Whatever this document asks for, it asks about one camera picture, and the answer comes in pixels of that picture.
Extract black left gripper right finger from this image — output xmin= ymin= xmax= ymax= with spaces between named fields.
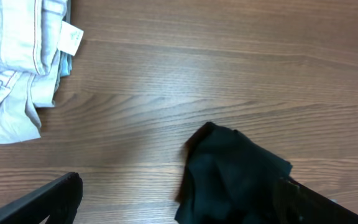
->
xmin=273 ymin=177 xmax=358 ymax=224

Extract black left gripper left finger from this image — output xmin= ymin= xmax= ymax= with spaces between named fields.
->
xmin=0 ymin=172 xmax=83 ymax=224

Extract beige folded trousers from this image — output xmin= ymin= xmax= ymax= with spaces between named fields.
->
xmin=0 ymin=0 xmax=83 ymax=144

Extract black t-shirt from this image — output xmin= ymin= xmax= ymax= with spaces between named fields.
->
xmin=175 ymin=122 xmax=292 ymax=223

